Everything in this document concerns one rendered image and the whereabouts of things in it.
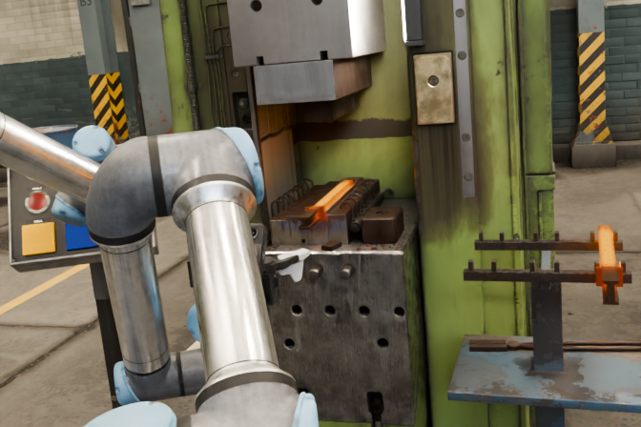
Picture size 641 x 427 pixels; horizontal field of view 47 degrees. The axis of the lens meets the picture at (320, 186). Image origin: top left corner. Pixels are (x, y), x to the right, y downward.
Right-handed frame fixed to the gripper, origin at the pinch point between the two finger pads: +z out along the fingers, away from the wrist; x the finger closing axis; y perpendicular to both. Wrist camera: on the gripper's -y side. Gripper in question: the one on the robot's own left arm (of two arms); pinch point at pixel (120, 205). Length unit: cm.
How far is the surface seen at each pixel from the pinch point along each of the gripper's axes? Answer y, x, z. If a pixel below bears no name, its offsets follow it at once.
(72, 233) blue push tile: -4.9, 12.2, 2.5
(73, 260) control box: -10.5, 12.9, 6.3
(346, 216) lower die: -11, -54, -2
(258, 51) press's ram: 28.9, -37.1, -16.3
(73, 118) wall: 340, 134, 652
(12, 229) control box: -1.7, 25.9, 3.2
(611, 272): -40, -91, -49
